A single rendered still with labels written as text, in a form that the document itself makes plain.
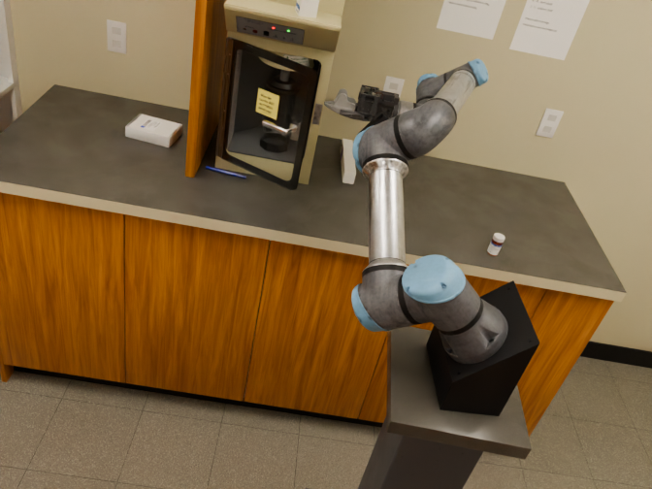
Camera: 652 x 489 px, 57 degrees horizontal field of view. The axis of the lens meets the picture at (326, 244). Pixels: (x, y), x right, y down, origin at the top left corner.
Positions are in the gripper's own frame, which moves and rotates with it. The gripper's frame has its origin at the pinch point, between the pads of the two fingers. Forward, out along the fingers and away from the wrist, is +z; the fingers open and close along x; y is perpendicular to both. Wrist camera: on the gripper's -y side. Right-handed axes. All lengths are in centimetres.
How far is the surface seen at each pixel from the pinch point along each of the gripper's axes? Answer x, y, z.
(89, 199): 19, -35, 64
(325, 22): -1.4, 23.0, 5.1
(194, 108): -2.4, -9.8, 39.1
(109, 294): 16, -74, 60
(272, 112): -1.9, -6.0, 16.0
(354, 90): -54, -15, -11
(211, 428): 23, -128, 20
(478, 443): 84, -36, -44
